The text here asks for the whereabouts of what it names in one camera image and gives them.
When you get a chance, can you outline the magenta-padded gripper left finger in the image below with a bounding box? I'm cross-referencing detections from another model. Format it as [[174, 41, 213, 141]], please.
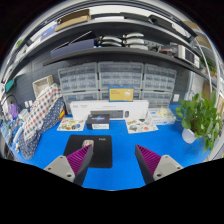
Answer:
[[43, 143, 94, 187]]

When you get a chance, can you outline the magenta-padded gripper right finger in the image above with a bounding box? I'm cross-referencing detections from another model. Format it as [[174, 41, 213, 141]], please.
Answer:
[[134, 143, 184, 185]]

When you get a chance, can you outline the black mouse pad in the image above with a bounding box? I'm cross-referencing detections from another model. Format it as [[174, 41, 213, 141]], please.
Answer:
[[63, 134, 113, 169]]

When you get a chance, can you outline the navy polka dot cloth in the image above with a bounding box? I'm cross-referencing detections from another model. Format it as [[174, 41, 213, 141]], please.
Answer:
[[18, 96, 66, 160]]

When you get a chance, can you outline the white sticker sheet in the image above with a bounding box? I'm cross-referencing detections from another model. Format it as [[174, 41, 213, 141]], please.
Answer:
[[56, 117, 86, 132], [125, 118, 160, 135]]

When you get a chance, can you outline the cream disposable glove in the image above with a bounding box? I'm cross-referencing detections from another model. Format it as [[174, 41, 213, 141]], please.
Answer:
[[156, 107, 172, 118]]

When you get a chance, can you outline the small black product box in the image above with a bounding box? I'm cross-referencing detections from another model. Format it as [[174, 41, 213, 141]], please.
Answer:
[[85, 113, 111, 131]]

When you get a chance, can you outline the white keyboard packaging box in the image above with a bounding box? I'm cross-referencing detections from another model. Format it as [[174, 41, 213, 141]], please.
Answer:
[[70, 99, 150, 122]]

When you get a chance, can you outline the green plant in white pot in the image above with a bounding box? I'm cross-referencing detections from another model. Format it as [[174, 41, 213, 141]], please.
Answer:
[[173, 90, 223, 153]]

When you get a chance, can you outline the white storage crate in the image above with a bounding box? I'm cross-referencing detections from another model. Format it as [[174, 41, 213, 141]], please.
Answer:
[[31, 74, 55, 98]]

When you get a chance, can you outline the yellow and blue box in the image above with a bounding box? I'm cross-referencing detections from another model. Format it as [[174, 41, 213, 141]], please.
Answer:
[[108, 85, 135, 103]]

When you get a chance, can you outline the white metal shelf rack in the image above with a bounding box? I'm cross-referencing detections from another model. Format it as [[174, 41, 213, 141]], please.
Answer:
[[189, 29, 224, 114]]

